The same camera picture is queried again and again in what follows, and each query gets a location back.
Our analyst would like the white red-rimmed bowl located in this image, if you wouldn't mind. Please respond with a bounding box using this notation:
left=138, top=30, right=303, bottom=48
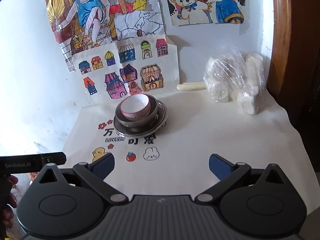
left=120, top=94, right=151, bottom=121

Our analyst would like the large steel bowl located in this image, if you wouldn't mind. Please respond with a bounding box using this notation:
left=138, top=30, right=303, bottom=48
left=114, top=94, right=158, bottom=128

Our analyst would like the person's left hand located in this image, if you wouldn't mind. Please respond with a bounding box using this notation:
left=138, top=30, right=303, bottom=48
left=2, top=174, right=20, bottom=229

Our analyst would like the bottom steel plate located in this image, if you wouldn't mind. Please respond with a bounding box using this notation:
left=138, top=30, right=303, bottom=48
left=117, top=104, right=169, bottom=138

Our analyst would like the steel plate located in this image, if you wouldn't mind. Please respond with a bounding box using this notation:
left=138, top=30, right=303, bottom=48
left=117, top=104, right=169, bottom=138
left=113, top=100, right=168, bottom=137

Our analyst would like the top steel plate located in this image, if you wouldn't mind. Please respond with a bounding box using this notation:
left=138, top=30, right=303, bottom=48
left=113, top=100, right=168, bottom=137

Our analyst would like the cream rolling pin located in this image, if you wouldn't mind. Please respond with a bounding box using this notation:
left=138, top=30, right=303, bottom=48
left=176, top=82, right=206, bottom=91

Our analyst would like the plastic bag of buns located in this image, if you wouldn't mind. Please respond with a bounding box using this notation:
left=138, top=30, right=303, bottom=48
left=203, top=46, right=266, bottom=115

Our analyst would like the coloured houses drawing paper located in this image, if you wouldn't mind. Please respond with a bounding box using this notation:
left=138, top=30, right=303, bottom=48
left=72, top=35, right=180, bottom=106

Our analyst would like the coloured child drawing paper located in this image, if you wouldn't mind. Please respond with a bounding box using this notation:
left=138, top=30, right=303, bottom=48
left=44, top=0, right=164, bottom=72

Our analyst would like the coloured bear drawing paper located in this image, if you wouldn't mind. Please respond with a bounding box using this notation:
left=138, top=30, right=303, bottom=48
left=167, top=0, right=246, bottom=26

